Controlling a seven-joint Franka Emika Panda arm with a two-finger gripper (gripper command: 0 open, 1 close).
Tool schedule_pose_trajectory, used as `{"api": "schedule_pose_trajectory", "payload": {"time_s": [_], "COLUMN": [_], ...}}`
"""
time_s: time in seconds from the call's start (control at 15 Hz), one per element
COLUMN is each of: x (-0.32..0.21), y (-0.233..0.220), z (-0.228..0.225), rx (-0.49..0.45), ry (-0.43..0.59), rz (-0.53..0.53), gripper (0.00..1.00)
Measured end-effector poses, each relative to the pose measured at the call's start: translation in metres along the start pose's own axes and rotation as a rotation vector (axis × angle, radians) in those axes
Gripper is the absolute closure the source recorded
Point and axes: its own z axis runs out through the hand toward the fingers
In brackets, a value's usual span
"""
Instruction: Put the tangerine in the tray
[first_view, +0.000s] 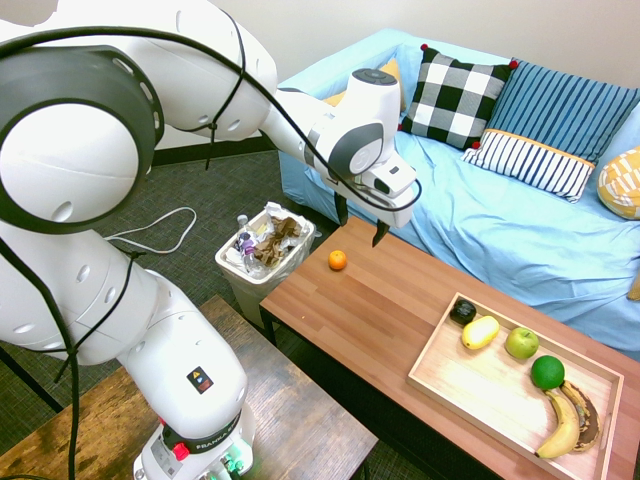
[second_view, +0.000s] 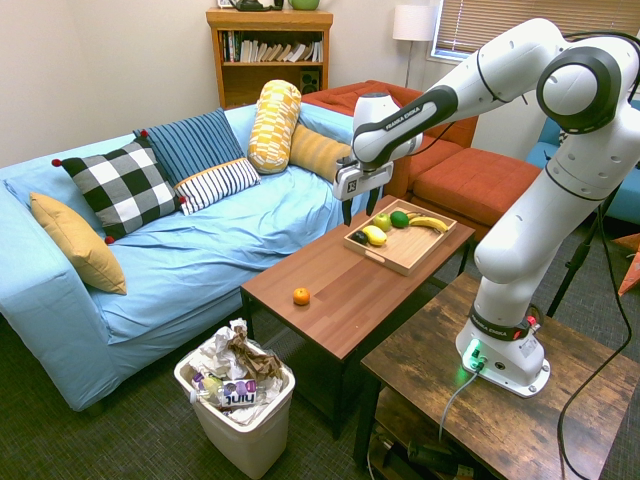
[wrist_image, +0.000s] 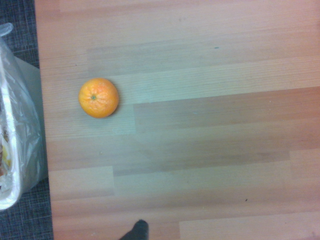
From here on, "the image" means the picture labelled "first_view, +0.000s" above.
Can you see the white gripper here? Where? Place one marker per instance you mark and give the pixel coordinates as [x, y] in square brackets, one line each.
[400, 212]

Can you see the orange tangerine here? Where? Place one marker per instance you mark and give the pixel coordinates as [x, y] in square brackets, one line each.
[337, 260]

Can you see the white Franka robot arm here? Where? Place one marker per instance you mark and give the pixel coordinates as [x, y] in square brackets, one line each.
[165, 310]

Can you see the light wooden tray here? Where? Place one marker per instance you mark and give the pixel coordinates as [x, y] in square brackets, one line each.
[490, 395]

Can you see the crumpled brown paper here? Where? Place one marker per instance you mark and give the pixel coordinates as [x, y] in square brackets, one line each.
[277, 240]

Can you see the crumpled white paper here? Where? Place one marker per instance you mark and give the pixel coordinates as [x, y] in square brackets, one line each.
[275, 210]

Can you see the reddish wooden coffee table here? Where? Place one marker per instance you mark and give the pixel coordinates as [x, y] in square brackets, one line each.
[370, 310]

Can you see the clear plastic water bottle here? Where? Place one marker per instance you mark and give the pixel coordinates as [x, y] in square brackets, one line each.
[245, 245]

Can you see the beige trash bin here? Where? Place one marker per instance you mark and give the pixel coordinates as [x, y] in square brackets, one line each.
[250, 292]

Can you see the black avocado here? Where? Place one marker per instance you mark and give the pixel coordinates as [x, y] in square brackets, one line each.
[462, 312]

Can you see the light blue covered sofa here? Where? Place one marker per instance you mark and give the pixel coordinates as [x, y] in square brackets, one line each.
[500, 240]

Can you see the mustard yellow pillow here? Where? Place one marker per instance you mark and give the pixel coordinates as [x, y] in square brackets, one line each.
[395, 70]

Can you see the black white checkered pillow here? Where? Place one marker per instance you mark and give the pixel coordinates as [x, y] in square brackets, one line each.
[455, 95]

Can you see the yellow lemon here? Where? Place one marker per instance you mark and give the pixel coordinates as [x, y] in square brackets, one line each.
[480, 332]

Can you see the navy white striped pillow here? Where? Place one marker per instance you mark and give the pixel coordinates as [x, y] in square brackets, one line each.
[530, 162]

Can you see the green apple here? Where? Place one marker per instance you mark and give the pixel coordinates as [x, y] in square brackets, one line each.
[522, 343]

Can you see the dark rustic wooden table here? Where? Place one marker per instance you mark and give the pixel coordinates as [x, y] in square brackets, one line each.
[300, 425]

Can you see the blue striped pillow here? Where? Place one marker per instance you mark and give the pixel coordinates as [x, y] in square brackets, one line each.
[560, 110]

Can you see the dark green lime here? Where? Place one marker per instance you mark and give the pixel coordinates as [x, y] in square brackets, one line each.
[547, 372]

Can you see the yellow white patterned pillow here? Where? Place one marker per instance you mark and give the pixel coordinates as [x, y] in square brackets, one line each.
[622, 185]

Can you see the tan cushion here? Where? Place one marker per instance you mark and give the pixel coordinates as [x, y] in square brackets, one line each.
[635, 287]

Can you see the yellow banana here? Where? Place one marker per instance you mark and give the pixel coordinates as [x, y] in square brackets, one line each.
[565, 430]

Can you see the brown overripe banana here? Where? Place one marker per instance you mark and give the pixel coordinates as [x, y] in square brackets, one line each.
[590, 420]

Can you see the black floor strip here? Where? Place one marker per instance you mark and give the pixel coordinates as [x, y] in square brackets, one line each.
[30, 377]

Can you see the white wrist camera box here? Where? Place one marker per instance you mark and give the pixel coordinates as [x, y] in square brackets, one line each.
[397, 177]

